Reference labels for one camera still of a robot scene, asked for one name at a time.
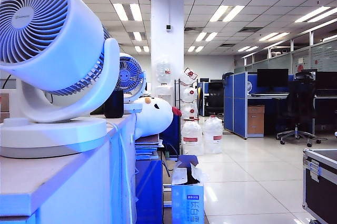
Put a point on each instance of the tiny white desk fan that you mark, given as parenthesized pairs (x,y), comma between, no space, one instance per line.
(249,86)

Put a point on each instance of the wooden drawer pedestal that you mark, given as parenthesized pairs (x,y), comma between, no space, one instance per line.
(255,121)

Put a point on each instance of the blue cubicle partition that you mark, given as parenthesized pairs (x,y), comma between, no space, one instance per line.
(234,103)

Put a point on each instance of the beige shelf unit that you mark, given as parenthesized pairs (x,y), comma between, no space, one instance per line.
(4,103)

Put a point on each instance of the blue metal cabinet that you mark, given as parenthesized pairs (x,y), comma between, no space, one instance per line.
(148,192)

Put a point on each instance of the black computer monitor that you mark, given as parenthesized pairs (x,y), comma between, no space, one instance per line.
(272,76)
(326,82)

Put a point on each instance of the blue printed cardboard box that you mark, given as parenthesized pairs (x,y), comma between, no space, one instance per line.
(188,205)

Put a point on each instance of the white office desk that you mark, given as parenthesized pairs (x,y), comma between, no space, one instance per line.
(326,97)
(263,95)

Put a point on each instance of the white water dispenser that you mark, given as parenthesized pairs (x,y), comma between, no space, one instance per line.
(164,92)

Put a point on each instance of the small white desk fan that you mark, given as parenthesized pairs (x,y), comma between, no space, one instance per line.
(129,74)

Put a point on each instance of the small distant black monitor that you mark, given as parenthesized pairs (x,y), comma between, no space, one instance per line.
(204,79)

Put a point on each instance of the large white desk fan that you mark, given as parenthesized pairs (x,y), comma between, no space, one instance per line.
(79,37)

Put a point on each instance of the black cylindrical cup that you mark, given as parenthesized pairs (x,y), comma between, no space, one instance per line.
(113,104)

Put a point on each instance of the blue cubicle panel behind monitor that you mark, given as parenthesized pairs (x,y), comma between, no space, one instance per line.
(253,77)

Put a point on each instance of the black aluminium flight case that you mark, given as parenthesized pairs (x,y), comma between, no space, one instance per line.
(321,195)

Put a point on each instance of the black mesh office chair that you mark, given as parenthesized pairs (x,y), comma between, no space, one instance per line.
(300,103)

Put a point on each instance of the dark blue desk panel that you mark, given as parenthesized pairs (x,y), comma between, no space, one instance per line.
(171,140)

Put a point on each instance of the white plastic bag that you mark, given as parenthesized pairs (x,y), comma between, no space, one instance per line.
(180,175)

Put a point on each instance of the stack of notebooks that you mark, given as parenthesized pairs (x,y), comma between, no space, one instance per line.
(147,147)

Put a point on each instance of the black padded office chair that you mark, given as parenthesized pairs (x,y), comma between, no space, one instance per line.
(213,100)

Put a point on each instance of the clear water jug red label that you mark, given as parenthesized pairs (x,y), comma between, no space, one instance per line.
(189,111)
(187,76)
(192,134)
(189,95)
(163,69)
(213,134)

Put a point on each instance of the white snowman plush pillow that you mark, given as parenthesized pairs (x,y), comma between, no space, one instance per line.
(152,118)

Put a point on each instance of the small black sensor box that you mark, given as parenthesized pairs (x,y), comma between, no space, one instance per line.
(168,26)

